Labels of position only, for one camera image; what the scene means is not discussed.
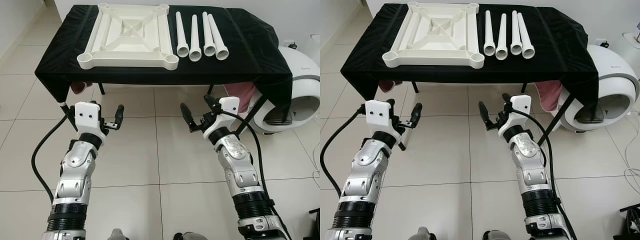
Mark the white round appliance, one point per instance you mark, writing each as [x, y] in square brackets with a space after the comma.
[610, 85]
[300, 90]

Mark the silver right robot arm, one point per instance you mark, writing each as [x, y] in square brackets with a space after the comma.
[240, 165]
[530, 160]

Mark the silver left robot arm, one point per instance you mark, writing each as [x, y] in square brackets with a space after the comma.
[360, 175]
[75, 170]

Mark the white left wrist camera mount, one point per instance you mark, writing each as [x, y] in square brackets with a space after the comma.
[378, 115]
[87, 116]

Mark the white plastic table top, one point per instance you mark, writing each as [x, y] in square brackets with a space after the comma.
[127, 30]
[435, 30]

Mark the black furniture piece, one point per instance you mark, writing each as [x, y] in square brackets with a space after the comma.
[315, 222]
[631, 220]

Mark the black tablecloth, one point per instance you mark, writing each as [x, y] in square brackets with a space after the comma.
[245, 50]
[555, 50]

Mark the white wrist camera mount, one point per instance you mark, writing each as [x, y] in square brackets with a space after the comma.
[378, 115]
[521, 104]
[230, 106]
[87, 116]

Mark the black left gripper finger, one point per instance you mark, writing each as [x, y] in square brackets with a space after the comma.
[392, 104]
[119, 114]
[416, 114]

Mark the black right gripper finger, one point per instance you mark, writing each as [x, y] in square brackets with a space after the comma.
[508, 101]
[485, 114]
[187, 115]
[212, 103]

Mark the grey robot right leg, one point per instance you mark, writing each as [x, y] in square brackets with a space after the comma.
[496, 236]
[190, 236]

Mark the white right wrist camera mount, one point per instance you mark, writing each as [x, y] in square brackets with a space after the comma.
[521, 104]
[230, 106]

